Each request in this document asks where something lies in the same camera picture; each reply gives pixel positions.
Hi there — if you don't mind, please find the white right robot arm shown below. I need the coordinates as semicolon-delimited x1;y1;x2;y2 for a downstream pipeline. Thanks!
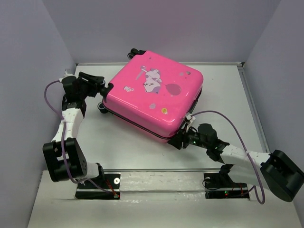
168;123;304;202

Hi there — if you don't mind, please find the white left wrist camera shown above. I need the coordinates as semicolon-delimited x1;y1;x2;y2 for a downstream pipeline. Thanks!
59;69;74;83

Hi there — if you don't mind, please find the pink hard-shell suitcase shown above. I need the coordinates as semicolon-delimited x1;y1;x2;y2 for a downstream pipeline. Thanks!
97;48;204;143

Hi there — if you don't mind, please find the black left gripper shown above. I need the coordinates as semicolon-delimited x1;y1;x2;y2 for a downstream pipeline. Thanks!
76;72;104;99

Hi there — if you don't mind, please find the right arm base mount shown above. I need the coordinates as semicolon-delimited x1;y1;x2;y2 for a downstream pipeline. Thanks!
202;172;250;199

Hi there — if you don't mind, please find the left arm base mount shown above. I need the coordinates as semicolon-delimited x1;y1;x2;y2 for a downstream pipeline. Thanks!
75;172;121;200

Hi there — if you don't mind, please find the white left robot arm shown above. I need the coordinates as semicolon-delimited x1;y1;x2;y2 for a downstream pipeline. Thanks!
43;72;105;188

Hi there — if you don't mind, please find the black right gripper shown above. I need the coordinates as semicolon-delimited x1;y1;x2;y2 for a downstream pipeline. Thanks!
167;123;209;149

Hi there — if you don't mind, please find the aluminium table rail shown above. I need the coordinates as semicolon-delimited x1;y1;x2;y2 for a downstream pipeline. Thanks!
237;62;271;153

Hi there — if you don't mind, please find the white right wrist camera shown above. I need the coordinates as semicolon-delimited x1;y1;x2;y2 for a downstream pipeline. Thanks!
185;113;196;131

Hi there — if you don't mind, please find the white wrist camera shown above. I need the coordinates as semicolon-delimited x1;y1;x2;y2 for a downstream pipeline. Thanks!
59;69;74;83
185;113;196;131

